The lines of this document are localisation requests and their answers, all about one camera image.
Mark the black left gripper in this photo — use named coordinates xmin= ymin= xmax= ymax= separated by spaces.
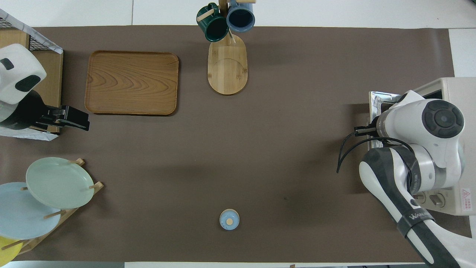
xmin=36 ymin=105 xmax=90 ymax=131

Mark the glass oven door with handle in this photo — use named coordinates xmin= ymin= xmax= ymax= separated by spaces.
xmin=368 ymin=90 xmax=406 ymax=150

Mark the cream toaster oven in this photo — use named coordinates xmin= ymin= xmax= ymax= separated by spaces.
xmin=411 ymin=77 xmax=476 ymax=216

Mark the wooden stepped shelf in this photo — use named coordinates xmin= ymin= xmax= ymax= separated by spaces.
xmin=0 ymin=28 xmax=64 ymax=134

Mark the white patterned liner cloth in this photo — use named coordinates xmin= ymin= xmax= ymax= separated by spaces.
xmin=0 ymin=9 xmax=64 ymax=141

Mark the rectangular wooden tray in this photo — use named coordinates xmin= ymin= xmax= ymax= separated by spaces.
xmin=84 ymin=50 xmax=179 ymax=116

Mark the pale green plate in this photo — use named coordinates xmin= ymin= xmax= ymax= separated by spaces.
xmin=26 ymin=157 xmax=95 ymax=209

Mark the wooden plate rack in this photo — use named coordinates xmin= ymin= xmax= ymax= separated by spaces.
xmin=0 ymin=158 xmax=104 ymax=255

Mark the light blue plate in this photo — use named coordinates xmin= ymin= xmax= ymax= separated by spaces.
xmin=0 ymin=182 xmax=62 ymax=240

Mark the yellow plate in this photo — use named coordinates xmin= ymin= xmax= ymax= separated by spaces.
xmin=0 ymin=236 xmax=21 ymax=265

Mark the wooden mug tree stand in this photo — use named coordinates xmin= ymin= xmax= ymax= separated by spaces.
xmin=196 ymin=0 xmax=257 ymax=96

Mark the dark green mug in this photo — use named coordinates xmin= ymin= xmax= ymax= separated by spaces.
xmin=196 ymin=3 xmax=229 ymax=42

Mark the small blue bell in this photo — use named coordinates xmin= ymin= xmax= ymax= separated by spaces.
xmin=219 ymin=209 xmax=240 ymax=231

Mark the brown table mat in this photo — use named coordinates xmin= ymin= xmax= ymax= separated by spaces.
xmin=0 ymin=25 xmax=471 ymax=263

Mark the blue mug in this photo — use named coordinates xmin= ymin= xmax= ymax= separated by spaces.
xmin=226 ymin=0 xmax=255 ymax=33

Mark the black wire basket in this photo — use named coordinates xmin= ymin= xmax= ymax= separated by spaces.
xmin=0 ymin=17 xmax=62 ymax=52

